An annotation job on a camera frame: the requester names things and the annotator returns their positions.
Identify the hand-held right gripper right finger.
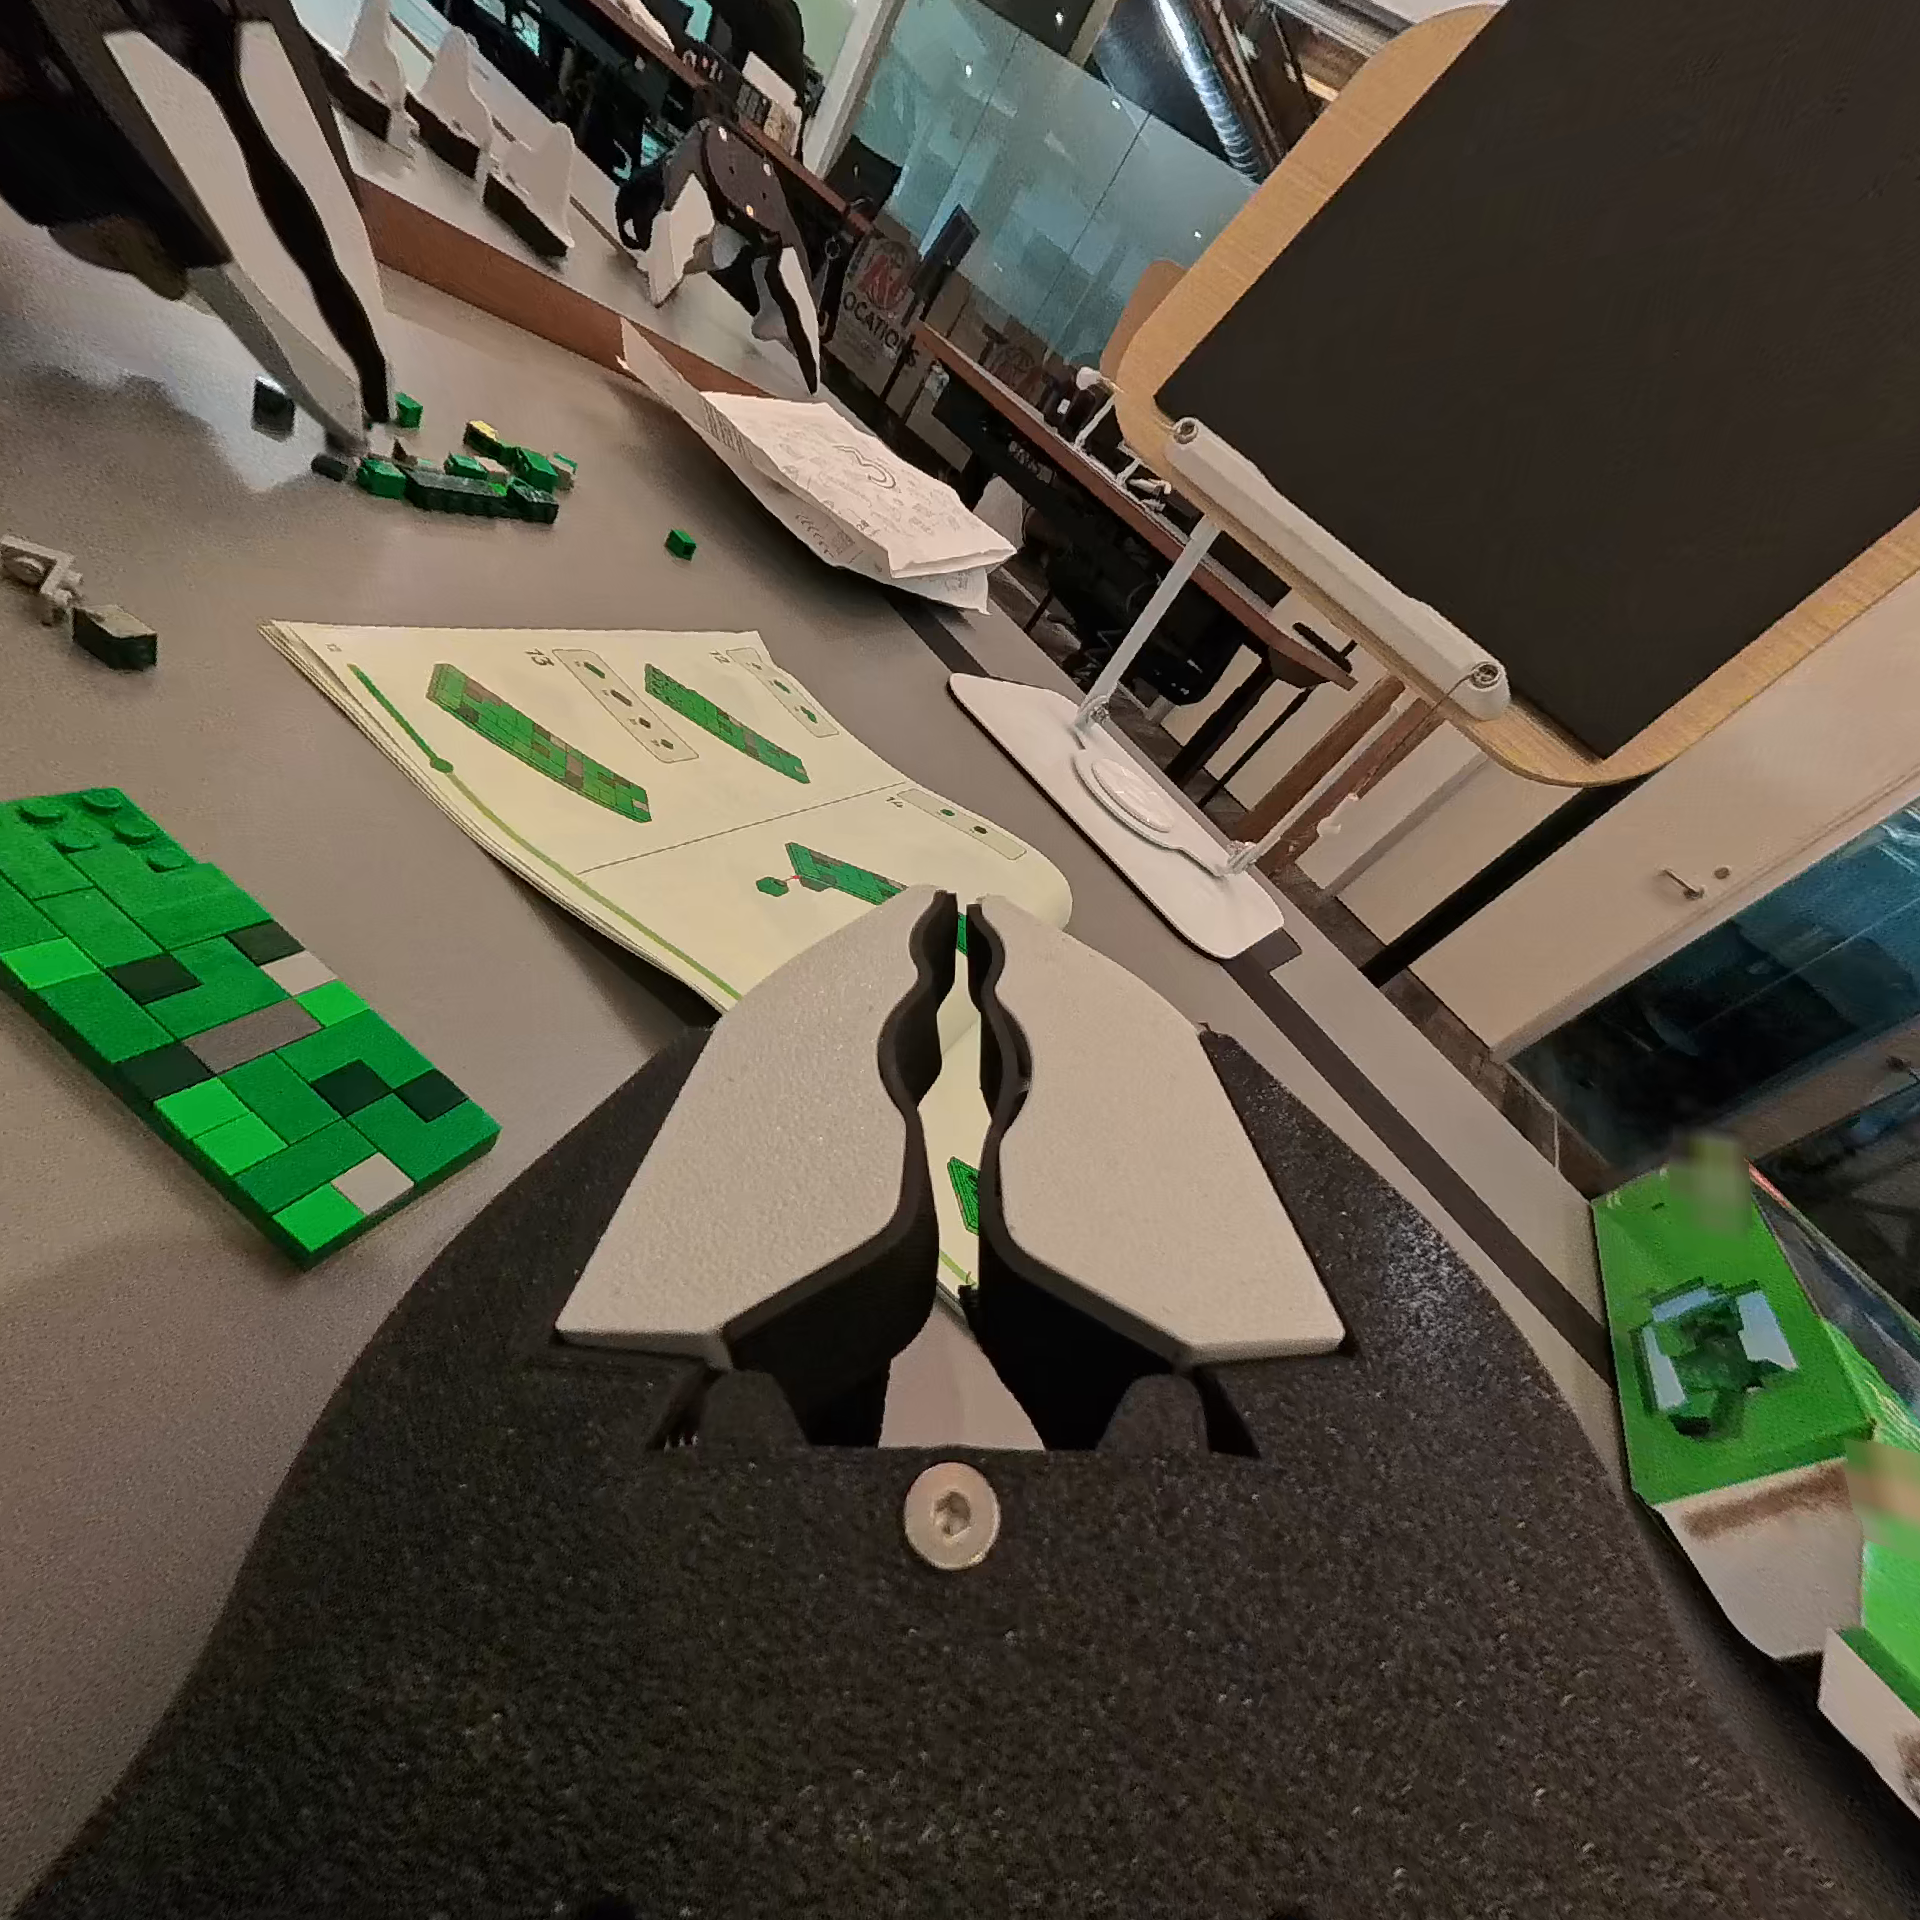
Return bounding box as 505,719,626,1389
965,896,1350,1451

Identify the pile of small green bricks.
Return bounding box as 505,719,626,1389
245,374,701,564

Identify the brown wooden board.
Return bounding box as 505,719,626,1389
347,176,725,396

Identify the black pole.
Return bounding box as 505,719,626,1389
1354,776,1640,992

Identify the brown wooden post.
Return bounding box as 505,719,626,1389
1242,672,1445,889

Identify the black white clamp device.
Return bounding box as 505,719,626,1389
611,116,828,396

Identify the row of white printed parts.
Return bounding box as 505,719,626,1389
341,0,581,262

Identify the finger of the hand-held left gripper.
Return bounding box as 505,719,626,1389
101,23,372,451
235,0,398,410

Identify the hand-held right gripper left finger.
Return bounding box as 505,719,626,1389
554,888,962,1445

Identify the building instruction booklet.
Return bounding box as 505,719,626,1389
262,617,1077,1325

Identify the green studded plate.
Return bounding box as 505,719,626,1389
0,786,504,1275

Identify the green cardboard toy box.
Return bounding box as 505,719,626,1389
1586,1157,1920,1820

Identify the white paper bag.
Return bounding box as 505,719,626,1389
615,319,1020,615

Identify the white bracket piece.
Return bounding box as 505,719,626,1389
0,533,82,626

